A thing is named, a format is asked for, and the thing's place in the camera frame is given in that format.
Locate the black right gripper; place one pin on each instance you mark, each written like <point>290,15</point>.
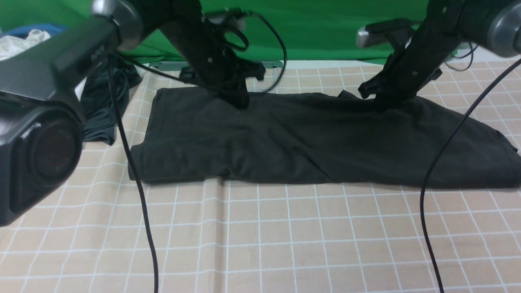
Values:
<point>408,69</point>

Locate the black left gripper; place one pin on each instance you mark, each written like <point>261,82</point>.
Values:
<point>210,53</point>

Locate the dark gray long-sleeve top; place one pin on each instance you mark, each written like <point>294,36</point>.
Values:
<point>304,139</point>

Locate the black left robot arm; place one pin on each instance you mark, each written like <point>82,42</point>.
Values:
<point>42,118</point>

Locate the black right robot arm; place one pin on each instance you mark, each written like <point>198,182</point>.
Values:
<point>491,24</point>

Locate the green backdrop cloth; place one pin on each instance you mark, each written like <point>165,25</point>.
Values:
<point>311,29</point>

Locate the dark teal crumpled garment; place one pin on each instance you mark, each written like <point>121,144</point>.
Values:
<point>106,88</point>

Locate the blue crumpled garment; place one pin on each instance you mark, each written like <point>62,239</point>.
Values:
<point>23,31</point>

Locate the beige checkered tablecloth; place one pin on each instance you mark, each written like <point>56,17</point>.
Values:
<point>235,237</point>

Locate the white crumpled garment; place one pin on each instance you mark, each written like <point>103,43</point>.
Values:
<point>11,46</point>

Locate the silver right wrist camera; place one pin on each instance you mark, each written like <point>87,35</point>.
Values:
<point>396,32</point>

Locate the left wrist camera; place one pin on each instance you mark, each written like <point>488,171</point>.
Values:
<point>229,17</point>

